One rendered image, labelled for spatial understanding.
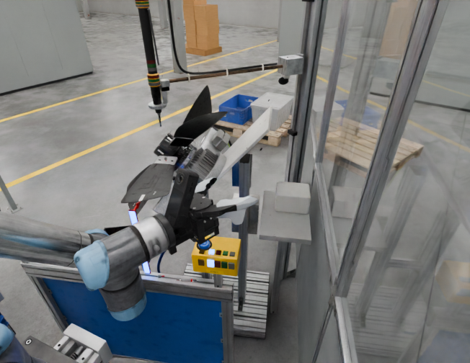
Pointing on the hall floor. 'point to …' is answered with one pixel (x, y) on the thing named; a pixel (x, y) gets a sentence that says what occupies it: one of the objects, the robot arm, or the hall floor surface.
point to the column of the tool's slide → (316, 20)
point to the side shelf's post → (277, 276)
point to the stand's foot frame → (259, 323)
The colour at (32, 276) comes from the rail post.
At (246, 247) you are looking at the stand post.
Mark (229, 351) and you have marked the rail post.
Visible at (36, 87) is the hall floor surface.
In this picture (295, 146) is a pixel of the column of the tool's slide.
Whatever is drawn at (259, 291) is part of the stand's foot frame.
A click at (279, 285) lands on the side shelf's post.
